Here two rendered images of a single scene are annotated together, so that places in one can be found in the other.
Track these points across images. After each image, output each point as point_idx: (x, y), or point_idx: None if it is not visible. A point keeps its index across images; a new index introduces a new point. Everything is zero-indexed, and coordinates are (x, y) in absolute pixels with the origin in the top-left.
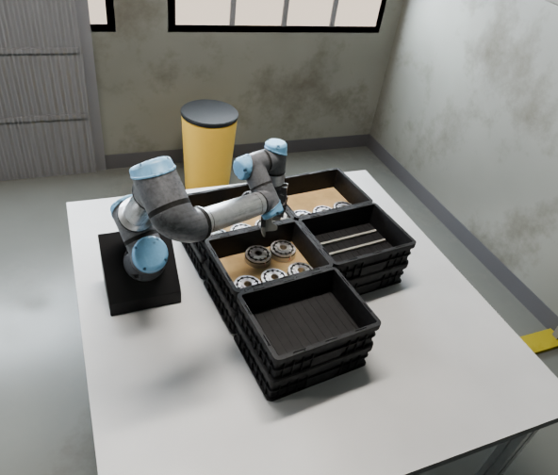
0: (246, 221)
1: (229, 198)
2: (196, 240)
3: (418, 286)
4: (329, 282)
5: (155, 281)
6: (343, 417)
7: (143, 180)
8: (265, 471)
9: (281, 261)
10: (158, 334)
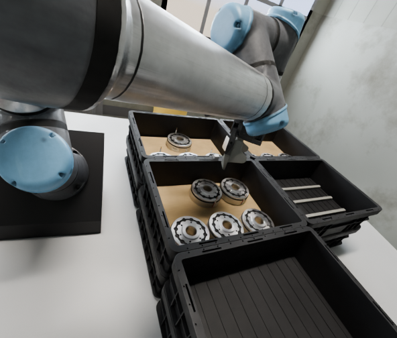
0: (195, 152)
1: (182, 127)
2: (9, 80)
3: (357, 250)
4: (296, 244)
5: (68, 202)
6: None
7: None
8: None
9: (231, 203)
10: (46, 283)
